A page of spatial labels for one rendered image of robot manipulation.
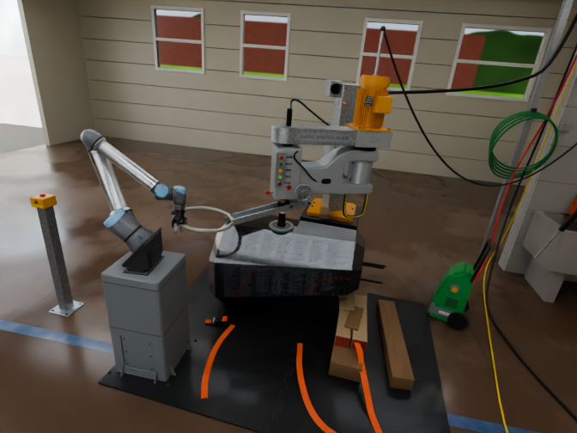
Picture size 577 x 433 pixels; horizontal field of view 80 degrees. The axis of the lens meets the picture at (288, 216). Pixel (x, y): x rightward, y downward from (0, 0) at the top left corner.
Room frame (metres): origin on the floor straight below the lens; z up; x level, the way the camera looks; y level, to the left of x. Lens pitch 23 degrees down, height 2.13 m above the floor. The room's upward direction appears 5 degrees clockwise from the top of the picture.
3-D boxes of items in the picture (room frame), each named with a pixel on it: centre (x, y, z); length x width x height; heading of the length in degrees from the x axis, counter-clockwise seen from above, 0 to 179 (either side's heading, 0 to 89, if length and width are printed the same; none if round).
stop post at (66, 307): (2.48, 1.93, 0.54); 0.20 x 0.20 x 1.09; 77
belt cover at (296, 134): (2.81, -0.28, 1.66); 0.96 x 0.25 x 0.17; 105
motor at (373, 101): (2.87, -0.59, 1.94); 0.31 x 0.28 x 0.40; 15
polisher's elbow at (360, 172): (2.89, -0.58, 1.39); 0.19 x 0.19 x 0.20
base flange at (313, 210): (3.53, -0.47, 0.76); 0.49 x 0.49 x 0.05; 77
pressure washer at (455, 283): (2.82, -1.65, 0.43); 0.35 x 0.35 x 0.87; 62
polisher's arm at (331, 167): (2.81, -0.33, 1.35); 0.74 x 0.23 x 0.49; 105
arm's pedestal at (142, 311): (2.01, 0.94, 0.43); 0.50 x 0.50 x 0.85; 81
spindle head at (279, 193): (2.74, -0.02, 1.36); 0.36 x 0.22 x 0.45; 105
